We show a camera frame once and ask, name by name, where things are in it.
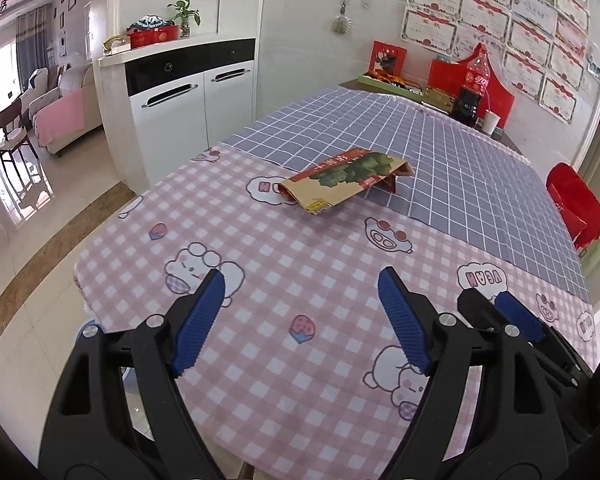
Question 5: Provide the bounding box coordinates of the dark wooden chair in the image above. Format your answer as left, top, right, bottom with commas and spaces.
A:
0, 97, 38, 176

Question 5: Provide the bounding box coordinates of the pink blanket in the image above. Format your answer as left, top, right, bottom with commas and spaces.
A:
32, 94, 85, 148

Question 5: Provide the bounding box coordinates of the red round tin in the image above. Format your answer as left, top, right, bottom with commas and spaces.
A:
128, 25, 181, 49

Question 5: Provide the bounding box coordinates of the blue plastic bucket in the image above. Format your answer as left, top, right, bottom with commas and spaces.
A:
77, 317, 146, 411

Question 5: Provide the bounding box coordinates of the blue knitted cloth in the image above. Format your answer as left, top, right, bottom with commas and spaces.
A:
131, 16, 176, 33

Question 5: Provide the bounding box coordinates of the brown paper bag green print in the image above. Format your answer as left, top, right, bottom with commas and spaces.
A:
278, 147, 416, 215

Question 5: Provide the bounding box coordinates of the group of award certificates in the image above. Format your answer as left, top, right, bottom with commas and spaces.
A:
352, 0, 591, 125

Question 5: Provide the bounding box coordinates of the white covered armchair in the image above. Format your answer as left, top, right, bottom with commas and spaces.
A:
27, 67, 51, 96

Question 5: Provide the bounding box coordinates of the grey striped curtain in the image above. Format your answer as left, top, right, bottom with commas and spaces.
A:
16, 4, 48, 93

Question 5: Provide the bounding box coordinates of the white sideboard cabinet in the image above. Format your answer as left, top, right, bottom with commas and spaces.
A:
97, 35, 257, 188

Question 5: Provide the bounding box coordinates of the gold box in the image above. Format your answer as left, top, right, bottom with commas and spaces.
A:
422, 87, 456, 111

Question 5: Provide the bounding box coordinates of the green potted plant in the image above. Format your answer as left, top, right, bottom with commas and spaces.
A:
167, 0, 201, 38

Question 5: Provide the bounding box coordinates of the white hanging wall ornament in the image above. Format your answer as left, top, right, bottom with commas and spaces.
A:
330, 0, 353, 36

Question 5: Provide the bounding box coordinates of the pink checked cartoon tablecloth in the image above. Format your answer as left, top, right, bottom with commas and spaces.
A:
72, 142, 600, 480

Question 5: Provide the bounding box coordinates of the cola bottle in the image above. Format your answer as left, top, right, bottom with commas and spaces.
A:
452, 52, 492, 128

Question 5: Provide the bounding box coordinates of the purple grid tablecloth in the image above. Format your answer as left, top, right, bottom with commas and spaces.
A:
225, 85, 591, 303

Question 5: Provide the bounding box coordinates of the beige sofa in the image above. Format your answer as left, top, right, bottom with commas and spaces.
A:
32, 62, 106, 153

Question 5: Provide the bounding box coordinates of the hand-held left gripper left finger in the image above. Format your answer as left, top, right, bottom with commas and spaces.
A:
39, 267, 226, 480

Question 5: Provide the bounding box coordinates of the green flat box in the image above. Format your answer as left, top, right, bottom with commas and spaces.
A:
357, 72, 426, 97

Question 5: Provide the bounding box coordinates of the red plastic chair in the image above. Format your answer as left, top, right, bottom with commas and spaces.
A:
546, 162, 600, 251

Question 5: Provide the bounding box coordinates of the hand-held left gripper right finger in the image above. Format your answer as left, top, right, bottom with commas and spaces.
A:
377, 266, 568, 480

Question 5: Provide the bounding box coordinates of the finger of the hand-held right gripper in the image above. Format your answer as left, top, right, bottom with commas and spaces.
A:
457, 287, 533, 346
494, 291, 593, 381

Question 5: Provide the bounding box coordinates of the red pointed gift box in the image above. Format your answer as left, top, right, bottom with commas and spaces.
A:
427, 44, 516, 131

